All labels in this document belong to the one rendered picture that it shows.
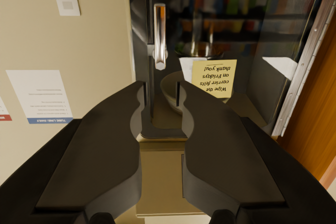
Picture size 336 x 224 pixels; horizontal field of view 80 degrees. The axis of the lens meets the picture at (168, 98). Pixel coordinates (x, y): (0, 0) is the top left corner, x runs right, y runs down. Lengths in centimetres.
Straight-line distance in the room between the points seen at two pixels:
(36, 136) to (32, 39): 50
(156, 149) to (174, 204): 12
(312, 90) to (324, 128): 8
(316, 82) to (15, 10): 91
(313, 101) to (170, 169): 33
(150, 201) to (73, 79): 63
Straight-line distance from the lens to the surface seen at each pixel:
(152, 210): 47
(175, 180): 46
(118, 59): 84
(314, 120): 52
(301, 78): 44
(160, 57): 29
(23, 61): 98
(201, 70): 36
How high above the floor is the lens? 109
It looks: 32 degrees up
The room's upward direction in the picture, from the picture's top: 179 degrees counter-clockwise
